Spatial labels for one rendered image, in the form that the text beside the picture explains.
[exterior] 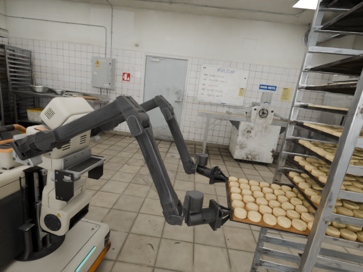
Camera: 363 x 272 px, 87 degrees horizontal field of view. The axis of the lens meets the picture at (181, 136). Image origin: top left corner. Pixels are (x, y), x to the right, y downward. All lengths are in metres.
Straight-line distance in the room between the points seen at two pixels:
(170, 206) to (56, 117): 0.67
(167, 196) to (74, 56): 5.19
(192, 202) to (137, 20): 4.80
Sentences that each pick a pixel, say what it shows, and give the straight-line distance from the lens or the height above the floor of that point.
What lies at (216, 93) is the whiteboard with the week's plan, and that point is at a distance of 4.79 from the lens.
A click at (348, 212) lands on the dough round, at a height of 0.97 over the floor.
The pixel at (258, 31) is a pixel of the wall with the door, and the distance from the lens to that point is 5.13.
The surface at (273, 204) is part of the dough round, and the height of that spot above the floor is 0.88.
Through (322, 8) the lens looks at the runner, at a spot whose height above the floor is 1.76.
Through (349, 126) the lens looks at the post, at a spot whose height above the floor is 1.28.
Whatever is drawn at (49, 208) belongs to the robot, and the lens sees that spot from 1.27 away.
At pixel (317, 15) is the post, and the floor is 1.74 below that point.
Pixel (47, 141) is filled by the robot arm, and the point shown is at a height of 1.08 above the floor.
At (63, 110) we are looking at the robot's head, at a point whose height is 1.17.
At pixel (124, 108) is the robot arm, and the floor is 1.24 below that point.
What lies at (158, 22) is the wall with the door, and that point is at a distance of 5.09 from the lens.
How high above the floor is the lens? 1.32
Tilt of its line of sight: 13 degrees down
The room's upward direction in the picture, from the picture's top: 7 degrees clockwise
